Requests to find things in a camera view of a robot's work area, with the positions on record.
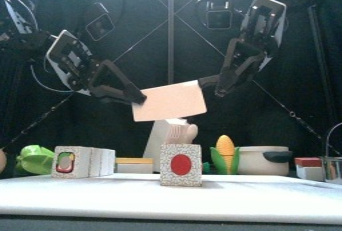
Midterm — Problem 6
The thin diagonal brace wire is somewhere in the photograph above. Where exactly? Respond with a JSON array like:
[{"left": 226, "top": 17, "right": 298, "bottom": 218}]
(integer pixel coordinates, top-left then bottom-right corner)
[
  {"left": 0, "top": 0, "right": 226, "bottom": 151},
  {"left": 130, "top": 0, "right": 342, "bottom": 158}
]

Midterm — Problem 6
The yellow topped white block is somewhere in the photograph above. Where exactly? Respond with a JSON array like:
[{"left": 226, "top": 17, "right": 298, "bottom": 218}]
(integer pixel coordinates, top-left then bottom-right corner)
[{"left": 114, "top": 157, "right": 155, "bottom": 175}]

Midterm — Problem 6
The sushi block red centre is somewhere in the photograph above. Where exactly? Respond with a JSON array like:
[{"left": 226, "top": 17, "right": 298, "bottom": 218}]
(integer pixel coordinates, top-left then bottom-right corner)
[{"left": 159, "top": 143, "right": 205, "bottom": 188}]

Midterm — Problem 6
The white sliced toy roll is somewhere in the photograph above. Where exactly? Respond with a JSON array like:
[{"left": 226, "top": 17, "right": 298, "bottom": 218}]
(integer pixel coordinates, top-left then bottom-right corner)
[{"left": 51, "top": 145, "right": 118, "bottom": 179}]

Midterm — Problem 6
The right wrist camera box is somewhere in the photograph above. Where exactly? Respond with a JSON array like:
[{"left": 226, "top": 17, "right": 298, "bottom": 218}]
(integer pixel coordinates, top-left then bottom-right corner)
[{"left": 206, "top": 0, "right": 234, "bottom": 31}]

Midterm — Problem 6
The cream pot black handle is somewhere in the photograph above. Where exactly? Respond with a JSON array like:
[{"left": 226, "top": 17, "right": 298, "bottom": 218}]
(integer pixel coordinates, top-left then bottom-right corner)
[{"left": 238, "top": 145, "right": 294, "bottom": 177}]

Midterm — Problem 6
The red topped white block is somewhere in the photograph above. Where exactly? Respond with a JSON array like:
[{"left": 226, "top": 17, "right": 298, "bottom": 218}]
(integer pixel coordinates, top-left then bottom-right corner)
[{"left": 294, "top": 157, "right": 326, "bottom": 182}]

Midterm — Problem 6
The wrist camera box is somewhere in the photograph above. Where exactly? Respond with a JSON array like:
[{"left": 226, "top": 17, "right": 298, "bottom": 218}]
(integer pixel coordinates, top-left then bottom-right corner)
[
  {"left": 85, "top": 3, "right": 117, "bottom": 42},
  {"left": 206, "top": 0, "right": 234, "bottom": 31}
]

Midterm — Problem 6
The toy cleaver cream blade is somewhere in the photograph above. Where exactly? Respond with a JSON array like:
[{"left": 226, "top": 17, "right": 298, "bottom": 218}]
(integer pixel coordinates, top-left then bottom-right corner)
[{"left": 131, "top": 74, "right": 225, "bottom": 123}]

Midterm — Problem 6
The yellow toy corn cob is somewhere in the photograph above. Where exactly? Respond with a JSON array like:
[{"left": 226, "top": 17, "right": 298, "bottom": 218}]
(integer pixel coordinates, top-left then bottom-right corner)
[{"left": 210, "top": 134, "right": 242, "bottom": 175}]

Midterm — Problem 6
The green toy lettuce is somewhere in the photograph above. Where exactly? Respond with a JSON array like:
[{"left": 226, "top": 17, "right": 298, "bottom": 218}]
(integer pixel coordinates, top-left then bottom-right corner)
[{"left": 15, "top": 144, "right": 56, "bottom": 176}]

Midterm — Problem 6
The small clear glass jar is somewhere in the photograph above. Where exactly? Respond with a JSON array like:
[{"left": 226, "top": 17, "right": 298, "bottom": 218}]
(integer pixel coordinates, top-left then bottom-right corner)
[{"left": 321, "top": 123, "right": 342, "bottom": 185}]

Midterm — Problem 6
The white knife block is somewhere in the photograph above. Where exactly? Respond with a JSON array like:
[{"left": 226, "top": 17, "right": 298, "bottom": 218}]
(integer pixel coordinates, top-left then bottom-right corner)
[{"left": 142, "top": 118, "right": 198, "bottom": 173}]

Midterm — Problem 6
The black side frame post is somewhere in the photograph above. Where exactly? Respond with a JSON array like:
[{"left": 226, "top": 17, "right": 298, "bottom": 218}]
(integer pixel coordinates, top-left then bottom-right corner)
[{"left": 306, "top": 4, "right": 333, "bottom": 128}]

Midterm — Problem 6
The wooden toy fork head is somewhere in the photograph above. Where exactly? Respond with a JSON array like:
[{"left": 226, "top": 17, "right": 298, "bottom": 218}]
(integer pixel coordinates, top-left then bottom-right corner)
[{"left": 165, "top": 123, "right": 199, "bottom": 145}]

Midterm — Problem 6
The grey vertical frame pole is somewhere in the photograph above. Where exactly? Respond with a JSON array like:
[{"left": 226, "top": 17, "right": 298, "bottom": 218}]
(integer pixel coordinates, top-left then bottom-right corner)
[{"left": 167, "top": 0, "right": 175, "bottom": 85}]

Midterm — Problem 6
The peach toy egg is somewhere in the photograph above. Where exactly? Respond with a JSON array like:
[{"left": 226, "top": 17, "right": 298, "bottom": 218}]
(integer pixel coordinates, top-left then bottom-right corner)
[{"left": 0, "top": 149, "right": 8, "bottom": 174}]

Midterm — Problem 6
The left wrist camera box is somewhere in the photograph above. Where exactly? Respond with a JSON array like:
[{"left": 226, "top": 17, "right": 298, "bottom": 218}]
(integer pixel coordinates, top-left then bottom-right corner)
[{"left": 85, "top": 3, "right": 117, "bottom": 42}]

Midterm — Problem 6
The white cutting mat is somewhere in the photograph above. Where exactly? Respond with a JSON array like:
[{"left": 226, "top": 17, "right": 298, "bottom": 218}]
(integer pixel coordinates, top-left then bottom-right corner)
[{"left": 0, "top": 173, "right": 342, "bottom": 226}]

